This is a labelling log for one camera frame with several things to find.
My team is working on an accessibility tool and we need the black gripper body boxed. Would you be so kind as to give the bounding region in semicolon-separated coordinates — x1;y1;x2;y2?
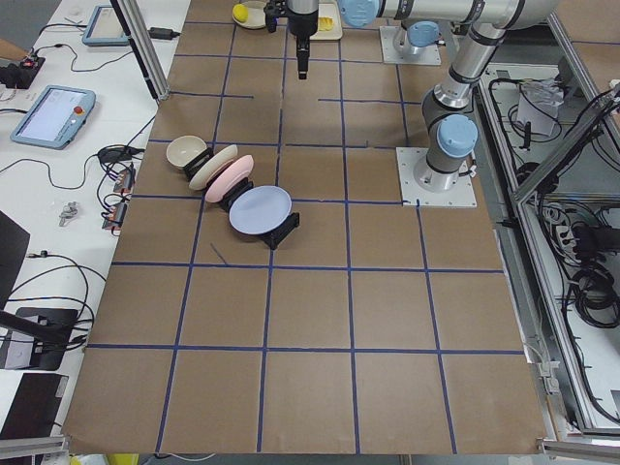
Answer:
286;0;319;39

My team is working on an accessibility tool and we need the yellow sliced bread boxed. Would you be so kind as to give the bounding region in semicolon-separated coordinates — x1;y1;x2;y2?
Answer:
318;16;334;32

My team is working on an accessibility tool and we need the light blue plate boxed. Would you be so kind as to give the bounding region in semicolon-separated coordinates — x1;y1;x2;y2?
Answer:
229;185;292;235

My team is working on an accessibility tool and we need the pink plate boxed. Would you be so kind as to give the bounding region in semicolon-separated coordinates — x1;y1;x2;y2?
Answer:
204;155;254;203

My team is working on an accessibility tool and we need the cream plate in rack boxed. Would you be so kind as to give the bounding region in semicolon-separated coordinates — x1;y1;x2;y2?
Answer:
189;144;238;191

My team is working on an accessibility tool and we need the white rectangular tray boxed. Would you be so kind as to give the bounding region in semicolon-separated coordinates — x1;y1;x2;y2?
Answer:
311;1;343;41

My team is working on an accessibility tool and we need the yellow lemon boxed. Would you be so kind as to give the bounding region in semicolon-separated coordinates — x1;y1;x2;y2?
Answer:
232;3;249;23

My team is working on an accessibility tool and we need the black power adapter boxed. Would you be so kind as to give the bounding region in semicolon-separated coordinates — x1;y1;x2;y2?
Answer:
148;27;180;40

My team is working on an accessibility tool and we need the cream bowl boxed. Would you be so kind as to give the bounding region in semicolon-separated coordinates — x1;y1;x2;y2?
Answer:
166;136;206;170

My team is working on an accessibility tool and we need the far blue teach pendant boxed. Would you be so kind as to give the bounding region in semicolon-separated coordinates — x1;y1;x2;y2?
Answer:
81;5;129;47

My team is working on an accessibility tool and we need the blue teach pendant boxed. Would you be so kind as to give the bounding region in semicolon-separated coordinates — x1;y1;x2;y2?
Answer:
81;5;129;47
10;85;97;150

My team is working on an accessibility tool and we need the black dish rack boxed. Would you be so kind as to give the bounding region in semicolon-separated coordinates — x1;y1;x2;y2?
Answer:
183;147;300;250

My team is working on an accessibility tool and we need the crumpled white paper bag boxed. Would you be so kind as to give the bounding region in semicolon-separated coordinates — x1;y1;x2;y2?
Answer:
516;78;564;138

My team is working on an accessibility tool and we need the near blue teach pendant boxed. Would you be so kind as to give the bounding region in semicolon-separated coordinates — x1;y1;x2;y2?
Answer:
10;85;97;150

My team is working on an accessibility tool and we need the black monitor stand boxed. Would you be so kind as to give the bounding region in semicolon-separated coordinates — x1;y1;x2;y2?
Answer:
1;214;78;371

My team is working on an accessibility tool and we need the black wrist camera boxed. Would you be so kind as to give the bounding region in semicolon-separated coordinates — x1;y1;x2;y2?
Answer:
263;0;288;33

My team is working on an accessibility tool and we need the aluminium frame post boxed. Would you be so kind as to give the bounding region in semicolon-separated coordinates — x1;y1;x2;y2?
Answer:
110;0;171;102

